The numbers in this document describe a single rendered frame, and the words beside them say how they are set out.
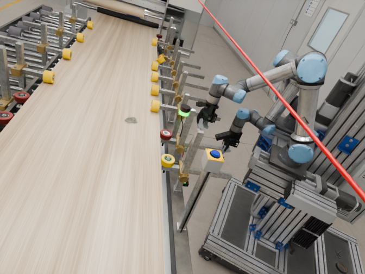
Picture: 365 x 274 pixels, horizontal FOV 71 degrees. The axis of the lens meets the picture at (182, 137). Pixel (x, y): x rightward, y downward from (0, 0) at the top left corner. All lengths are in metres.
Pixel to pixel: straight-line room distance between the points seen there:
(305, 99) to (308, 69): 0.14
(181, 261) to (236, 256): 0.81
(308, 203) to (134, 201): 0.95
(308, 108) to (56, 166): 1.21
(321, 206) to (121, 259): 1.11
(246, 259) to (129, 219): 1.18
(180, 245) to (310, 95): 0.95
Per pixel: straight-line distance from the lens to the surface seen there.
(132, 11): 3.91
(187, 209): 1.26
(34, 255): 1.06
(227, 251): 2.06
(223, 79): 1.40
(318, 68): 1.27
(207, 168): 1.05
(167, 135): 1.62
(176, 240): 1.37
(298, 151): 1.41
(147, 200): 1.21
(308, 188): 1.69
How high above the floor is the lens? 1.82
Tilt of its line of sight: 34 degrees down
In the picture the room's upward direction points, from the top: 20 degrees clockwise
